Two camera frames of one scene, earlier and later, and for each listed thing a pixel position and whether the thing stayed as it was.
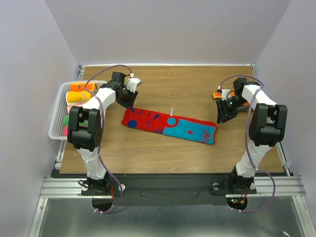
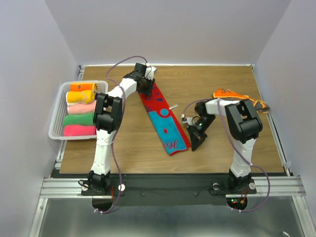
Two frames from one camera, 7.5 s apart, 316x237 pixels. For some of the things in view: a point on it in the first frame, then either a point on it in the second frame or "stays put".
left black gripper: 130,103 to 148,90
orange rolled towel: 81,87 stays put
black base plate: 167,189 stays put
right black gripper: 224,115 to 196,138
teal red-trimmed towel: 171,125 to 171,130
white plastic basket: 56,128 stays put
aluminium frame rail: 62,188 stays put
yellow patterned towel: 78,96 stays put
